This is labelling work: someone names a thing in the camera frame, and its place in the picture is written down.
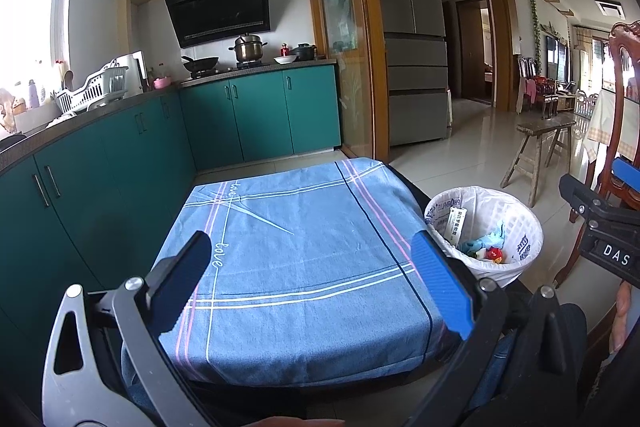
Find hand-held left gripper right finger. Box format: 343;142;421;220
410;231;588;427

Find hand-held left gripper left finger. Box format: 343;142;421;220
41;231;212;427

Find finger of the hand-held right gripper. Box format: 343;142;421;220
559;173;608;228
607;157;640;212

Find waste bin with white bag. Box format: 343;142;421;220
424;185;545;291

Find light blue wrapper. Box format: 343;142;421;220
461;220;507;254

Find blue white toothpaste box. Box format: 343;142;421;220
442;205;469;243

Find person's right hand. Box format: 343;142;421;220
610;282;633;354

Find person's left hand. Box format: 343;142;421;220
244;416;347;427

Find checked tablecloth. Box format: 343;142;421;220
585;89;640;158

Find red-brown wooden chair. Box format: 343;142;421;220
552;20;640;289

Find white baby fence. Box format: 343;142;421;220
572;89;596;118

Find wooden bench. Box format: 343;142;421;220
499;113;577;208

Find chair with pink cloth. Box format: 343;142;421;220
514;56;539;116

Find blue striped cloth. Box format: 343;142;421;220
149;157;454;389

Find ceiling air vent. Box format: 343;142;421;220
593;0;627;18

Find green vine decoration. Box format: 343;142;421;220
528;0;544;74

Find dark wooden door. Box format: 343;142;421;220
455;0;496;108

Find teal base cabinets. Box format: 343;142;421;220
0;63;344;308

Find grey kitchen countertop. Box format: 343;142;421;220
0;58;339;174

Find white dish rack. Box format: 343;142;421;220
53;62;130;114

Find white kitchen appliance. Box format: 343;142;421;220
116;50;147;98

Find grey refrigerator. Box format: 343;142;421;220
369;0;450;148

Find black wok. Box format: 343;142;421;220
180;55;220;74

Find wooden framed glass door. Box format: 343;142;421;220
306;0;392;164

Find steel stock pot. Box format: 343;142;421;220
228;34;269;64

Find black range hood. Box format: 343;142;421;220
163;0;272;50

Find kitchen window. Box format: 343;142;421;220
0;0;77;100

